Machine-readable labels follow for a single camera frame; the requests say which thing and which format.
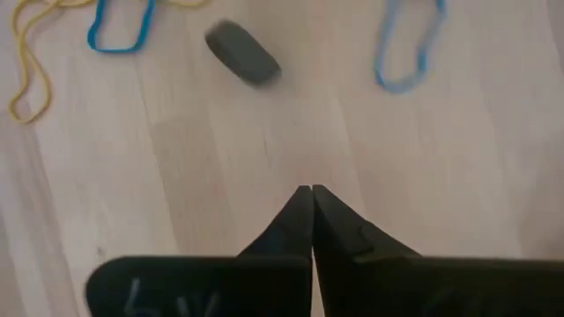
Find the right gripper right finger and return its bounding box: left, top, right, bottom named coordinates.
left=313, top=185, right=564, bottom=317

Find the blue rubber band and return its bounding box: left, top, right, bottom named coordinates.
left=86, top=0, right=157, bottom=55
left=373, top=0, right=448, bottom=95

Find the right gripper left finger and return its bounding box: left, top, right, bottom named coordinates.
left=85, top=185, right=313, bottom=317

